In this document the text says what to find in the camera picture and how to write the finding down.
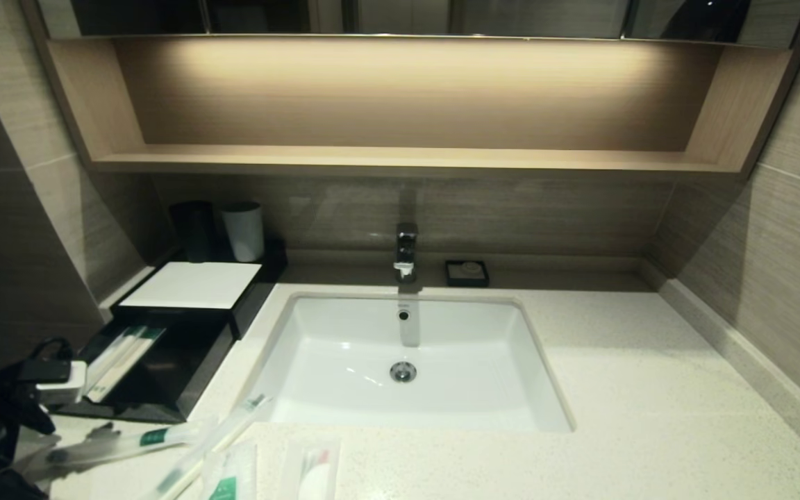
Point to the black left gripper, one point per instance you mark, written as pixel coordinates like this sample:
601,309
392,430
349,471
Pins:
18,410

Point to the toothbrush with green label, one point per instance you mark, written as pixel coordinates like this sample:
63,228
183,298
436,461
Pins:
153,437

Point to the black box drawer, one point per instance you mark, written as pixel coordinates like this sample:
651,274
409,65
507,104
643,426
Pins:
178,375

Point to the black cup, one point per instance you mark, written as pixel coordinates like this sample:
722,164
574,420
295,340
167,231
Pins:
193,232

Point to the white and green packets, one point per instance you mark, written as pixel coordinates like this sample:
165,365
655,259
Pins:
132,361
119,347

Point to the clear sachet with green print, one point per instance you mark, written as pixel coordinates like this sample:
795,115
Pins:
230,479

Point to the white cup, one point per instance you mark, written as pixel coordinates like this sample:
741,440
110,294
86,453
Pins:
244,232

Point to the clear packet with red item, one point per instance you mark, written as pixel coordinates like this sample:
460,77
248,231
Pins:
313,472

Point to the white sink basin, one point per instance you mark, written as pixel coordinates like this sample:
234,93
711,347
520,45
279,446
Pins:
344,361

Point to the chrome sink drain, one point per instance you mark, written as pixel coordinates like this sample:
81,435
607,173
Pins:
403,372

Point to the chrome faucet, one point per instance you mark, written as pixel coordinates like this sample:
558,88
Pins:
405,250

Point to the black soap dish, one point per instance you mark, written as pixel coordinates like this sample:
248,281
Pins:
452,278

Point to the round soap bar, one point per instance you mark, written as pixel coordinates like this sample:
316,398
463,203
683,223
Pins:
470,269

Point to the mirror cabinet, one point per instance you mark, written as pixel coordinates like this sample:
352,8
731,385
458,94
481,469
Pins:
511,17

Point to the wooden wall shelf niche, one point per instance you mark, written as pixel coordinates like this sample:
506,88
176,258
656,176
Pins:
407,160

